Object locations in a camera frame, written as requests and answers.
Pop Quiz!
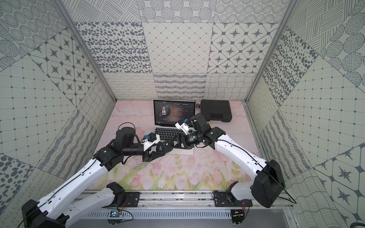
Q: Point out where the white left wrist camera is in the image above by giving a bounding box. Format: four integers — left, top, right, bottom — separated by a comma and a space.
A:
141, 133, 161, 152

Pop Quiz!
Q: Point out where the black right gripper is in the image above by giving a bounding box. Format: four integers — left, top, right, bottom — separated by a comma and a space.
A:
167, 131, 202, 150

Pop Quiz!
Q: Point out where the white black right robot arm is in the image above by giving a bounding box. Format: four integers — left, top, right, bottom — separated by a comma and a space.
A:
175, 114, 285, 208

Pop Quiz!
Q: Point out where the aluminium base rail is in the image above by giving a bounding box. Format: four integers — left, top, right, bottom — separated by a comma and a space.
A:
76, 190, 293, 209

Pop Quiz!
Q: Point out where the silver laptop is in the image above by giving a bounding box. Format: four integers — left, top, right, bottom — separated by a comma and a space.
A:
153, 100, 196, 141

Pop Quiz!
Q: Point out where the black plastic tool case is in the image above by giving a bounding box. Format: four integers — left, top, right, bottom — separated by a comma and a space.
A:
200, 99, 232, 123

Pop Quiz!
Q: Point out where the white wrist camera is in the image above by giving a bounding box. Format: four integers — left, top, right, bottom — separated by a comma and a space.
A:
141, 133, 161, 152
175, 119, 191, 135

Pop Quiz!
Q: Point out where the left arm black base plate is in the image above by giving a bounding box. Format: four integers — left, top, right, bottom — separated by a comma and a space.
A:
106, 182, 141, 208

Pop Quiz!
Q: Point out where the black wireless mouse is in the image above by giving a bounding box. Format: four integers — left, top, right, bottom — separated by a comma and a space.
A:
156, 141, 175, 154

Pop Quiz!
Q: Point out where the white perforated cable duct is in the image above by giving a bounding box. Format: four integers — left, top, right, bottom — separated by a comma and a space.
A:
85, 209, 231, 219

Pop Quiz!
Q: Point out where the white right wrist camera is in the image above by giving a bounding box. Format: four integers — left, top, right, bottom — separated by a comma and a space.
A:
175, 119, 191, 135

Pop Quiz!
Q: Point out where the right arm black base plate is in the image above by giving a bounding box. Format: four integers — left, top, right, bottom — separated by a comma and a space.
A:
211, 181, 254, 207

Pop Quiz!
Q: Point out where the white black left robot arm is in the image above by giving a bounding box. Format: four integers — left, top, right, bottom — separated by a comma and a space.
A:
21, 127, 174, 228

